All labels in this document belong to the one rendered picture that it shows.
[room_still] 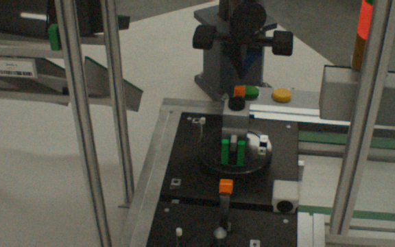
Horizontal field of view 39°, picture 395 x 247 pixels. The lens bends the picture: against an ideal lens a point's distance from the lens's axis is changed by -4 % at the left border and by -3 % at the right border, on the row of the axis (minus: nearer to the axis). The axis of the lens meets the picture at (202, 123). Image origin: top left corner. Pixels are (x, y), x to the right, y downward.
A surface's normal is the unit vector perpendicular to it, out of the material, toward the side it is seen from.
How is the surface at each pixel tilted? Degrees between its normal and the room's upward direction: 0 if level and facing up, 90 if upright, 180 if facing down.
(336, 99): 90
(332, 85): 90
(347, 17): 0
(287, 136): 0
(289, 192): 0
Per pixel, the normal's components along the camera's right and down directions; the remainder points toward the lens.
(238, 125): -0.13, 0.61
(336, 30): 0.00, -0.79
